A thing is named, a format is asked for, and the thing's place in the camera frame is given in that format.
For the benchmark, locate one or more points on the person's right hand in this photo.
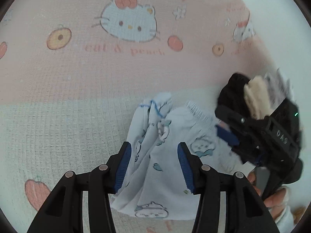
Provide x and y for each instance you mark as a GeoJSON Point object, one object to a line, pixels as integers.
{"type": "Point", "coordinates": [277, 197]}

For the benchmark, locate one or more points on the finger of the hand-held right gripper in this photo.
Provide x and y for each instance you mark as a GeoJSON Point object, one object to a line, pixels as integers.
{"type": "Point", "coordinates": [226, 134]}
{"type": "Point", "coordinates": [233, 117]}

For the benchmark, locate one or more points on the light blue cartoon pajama pants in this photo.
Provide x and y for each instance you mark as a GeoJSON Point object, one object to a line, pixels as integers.
{"type": "Point", "coordinates": [160, 179]}

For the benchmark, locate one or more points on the folded black garment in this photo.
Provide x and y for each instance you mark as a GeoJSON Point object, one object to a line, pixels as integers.
{"type": "Point", "coordinates": [232, 92]}

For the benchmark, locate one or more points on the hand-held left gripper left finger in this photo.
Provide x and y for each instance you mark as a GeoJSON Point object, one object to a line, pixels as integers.
{"type": "Point", "coordinates": [124, 165]}

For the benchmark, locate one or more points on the pink cream cat printed blanket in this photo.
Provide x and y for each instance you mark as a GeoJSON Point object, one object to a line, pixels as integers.
{"type": "Point", "coordinates": [48, 77]}

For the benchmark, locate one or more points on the folded cream garment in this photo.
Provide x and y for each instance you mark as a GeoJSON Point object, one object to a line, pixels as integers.
{"type": "Point", "coordinates": [256, 99]}

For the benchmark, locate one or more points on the folded pale blue garment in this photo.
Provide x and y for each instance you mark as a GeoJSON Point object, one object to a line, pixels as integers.
{"type": "Point", "coordinates": [277, 89]}

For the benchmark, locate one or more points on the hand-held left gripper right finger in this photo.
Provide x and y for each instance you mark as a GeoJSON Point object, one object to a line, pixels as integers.
{"type": "Point", "coordinates": [185, 167]}

